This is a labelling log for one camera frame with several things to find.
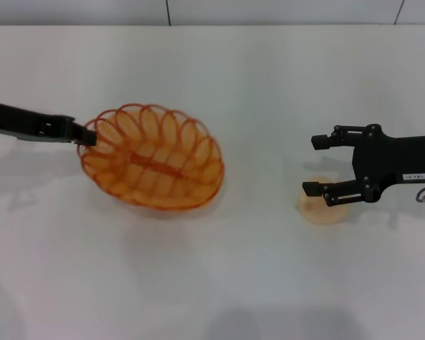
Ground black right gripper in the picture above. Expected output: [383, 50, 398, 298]
[301, 123, 425, 208]

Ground pale round bread bun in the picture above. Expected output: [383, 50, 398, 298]
[297, 175, 351, 225]

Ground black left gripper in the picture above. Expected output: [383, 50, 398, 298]
[0, 100, 98, 147]

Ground orange wire basket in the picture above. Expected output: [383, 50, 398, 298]
[78, 103, 225, 213]

